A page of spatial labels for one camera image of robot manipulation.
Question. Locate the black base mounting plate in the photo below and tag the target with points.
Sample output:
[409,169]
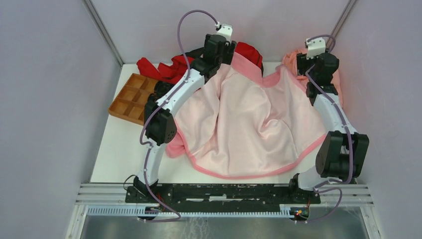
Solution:
[222,198]

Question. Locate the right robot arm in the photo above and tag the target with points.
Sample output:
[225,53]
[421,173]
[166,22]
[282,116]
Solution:
[342,153]

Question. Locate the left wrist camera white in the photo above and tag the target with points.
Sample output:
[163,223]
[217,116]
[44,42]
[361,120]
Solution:
[224,30]

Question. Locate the wooden compartment tray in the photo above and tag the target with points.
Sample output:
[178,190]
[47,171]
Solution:
[130,101]

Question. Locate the aluminium rail frame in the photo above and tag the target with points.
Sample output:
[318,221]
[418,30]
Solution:
[108,199]

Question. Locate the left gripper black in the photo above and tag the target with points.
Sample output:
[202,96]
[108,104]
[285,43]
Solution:
[228,58]

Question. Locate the peach orange garment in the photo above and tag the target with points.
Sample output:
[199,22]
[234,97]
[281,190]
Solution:
[290,62]

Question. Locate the pink jacket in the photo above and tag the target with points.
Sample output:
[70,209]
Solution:
[241,125]

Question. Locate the red and black jacket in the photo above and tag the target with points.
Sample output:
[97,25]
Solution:
[173,73]

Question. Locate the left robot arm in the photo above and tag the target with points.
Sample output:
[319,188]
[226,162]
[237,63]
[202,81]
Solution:
[160,127]

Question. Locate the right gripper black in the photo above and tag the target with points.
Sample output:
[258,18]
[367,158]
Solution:
[302,61]

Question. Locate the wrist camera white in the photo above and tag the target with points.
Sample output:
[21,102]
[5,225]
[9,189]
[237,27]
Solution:
[224,30]
[315,47]

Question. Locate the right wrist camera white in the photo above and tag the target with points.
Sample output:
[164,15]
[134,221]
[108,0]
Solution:
[315,47]

